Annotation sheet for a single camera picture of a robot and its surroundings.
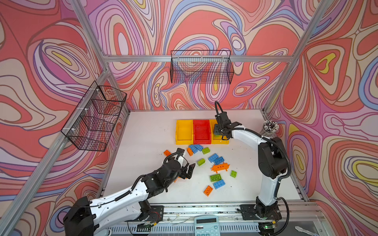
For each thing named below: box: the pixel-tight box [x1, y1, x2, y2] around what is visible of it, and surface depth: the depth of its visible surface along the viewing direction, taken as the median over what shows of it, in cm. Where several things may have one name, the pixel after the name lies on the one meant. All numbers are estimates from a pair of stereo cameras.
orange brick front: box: [203, 184, 214, 197], surface depth 82 cm
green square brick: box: [201, 147, 211, 155], surface depth 97 cm
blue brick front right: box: [213, 179, 226, 190], surface depth 84 cm
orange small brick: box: [187, 147, 194, 157], surface depth 97 cm
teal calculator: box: [193, 215, 221, 236], surface depth 69 cm
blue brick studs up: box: [207, 152, 219, 163], surface depth 94 cm
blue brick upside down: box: [213, 156, 225, 165], surface depth 93 cm
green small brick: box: [229, 170, 238, 179], surface depth 87 cm
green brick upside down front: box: [209, 173, 222, 182], surface depth 86 cm
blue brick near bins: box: [193, 144, 204, 152], surface depth 98 cm
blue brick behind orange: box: [188, 144, 198, 154], surface depth 98 cm
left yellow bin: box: [175, 119, 194, 146], surface depth 106 cm
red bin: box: [192, 119, 212, 145], surface depth 106 cm
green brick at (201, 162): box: [197, 158, 206, 167], surface depth 92 cm
